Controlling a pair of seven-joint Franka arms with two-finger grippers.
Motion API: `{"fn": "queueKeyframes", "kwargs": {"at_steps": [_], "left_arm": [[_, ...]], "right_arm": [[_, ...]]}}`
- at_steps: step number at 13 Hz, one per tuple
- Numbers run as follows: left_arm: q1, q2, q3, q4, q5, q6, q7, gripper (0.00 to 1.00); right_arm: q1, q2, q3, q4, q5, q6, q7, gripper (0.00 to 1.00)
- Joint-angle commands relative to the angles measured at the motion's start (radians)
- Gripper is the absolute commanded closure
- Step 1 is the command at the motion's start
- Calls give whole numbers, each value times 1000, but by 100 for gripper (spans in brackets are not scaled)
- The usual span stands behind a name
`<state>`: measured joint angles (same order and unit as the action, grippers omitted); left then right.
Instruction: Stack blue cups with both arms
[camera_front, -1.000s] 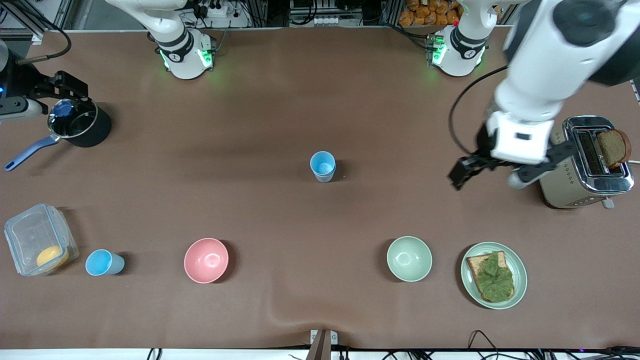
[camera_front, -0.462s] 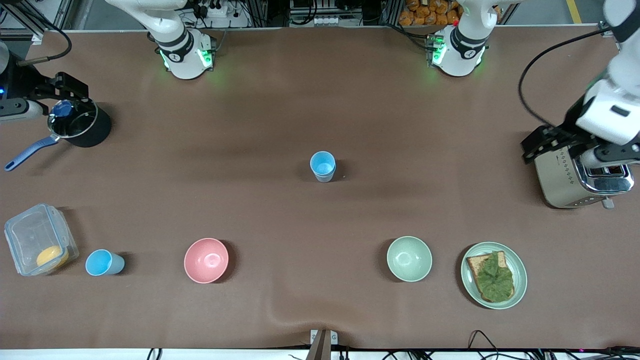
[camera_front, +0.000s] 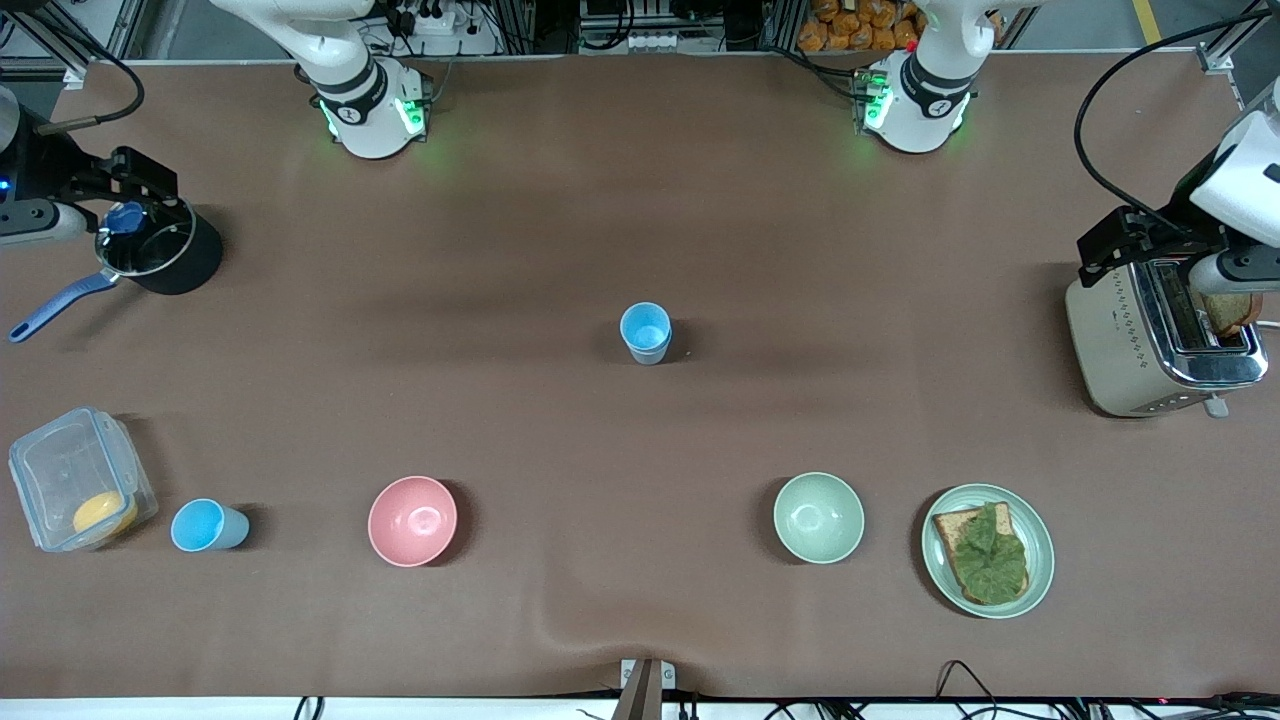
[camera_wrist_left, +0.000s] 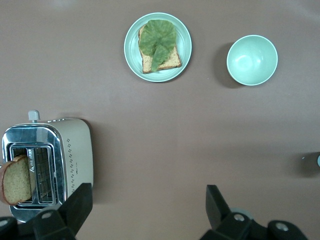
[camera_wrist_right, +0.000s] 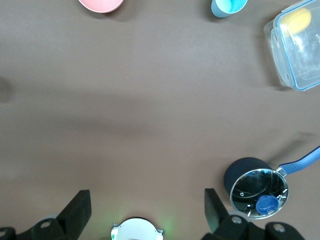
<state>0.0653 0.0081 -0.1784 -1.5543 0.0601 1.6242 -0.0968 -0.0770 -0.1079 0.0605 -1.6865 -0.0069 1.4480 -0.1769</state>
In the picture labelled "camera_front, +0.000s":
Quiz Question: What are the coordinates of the glass lid with blue knob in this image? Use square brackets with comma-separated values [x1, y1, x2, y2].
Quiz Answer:
[97, 197, 194, 279]

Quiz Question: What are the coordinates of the green lettuce leaf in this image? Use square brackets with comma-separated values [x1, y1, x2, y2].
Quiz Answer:
[950, 502, 1029, 606]

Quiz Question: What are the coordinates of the metal table edge bracket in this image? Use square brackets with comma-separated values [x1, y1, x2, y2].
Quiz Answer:
[620, 658, 677, 720]

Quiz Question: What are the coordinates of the bag of orange buns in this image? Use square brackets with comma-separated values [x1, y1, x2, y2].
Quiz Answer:
[797, 0, 926, 53]

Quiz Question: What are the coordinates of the toast slice under lettuce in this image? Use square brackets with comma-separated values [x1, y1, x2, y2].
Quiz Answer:
[932, 502, 1031, 606]

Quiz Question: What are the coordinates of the black looped floor cable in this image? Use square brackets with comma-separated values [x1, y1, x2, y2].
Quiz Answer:
[935, 660, 1003, 720]

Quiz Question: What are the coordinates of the beige chrome toaster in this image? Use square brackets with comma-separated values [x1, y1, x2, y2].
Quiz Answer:
[1065, 255, 1269, 419]

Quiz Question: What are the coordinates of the pale green bowl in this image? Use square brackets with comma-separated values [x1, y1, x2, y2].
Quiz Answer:
[773, 472, 866, 565]

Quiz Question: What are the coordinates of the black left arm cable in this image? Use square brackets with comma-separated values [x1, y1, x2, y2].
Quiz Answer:
[1074, 8, 1280, 236]

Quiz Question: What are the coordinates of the yellow round food piece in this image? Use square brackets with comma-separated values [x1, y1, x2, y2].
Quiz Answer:
[72, 490, 139, 537]

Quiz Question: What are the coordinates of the bread slice in toaster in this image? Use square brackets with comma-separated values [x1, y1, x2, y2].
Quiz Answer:
[1205, 290, 1264, 339]

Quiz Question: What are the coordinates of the clear plastic food container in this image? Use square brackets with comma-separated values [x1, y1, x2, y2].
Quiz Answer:
[8, 406, 159, 553]

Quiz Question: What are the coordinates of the black pot with blue handle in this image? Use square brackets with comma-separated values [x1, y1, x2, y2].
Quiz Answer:
[8, 195, 225, 344]

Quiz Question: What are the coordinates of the pink bowl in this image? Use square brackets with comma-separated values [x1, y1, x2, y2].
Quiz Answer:
[367, 475, 459, 568]

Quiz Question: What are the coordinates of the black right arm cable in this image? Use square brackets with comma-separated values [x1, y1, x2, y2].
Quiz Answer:
[35, 50, 147, 137]

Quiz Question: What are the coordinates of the pale green plate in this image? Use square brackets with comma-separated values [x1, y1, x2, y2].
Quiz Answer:
[921, 484, 1056, 620]

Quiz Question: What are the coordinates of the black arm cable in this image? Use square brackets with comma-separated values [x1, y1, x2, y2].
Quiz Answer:
[1074, 8, 1280, 236]
[35, 50, 147, 137]

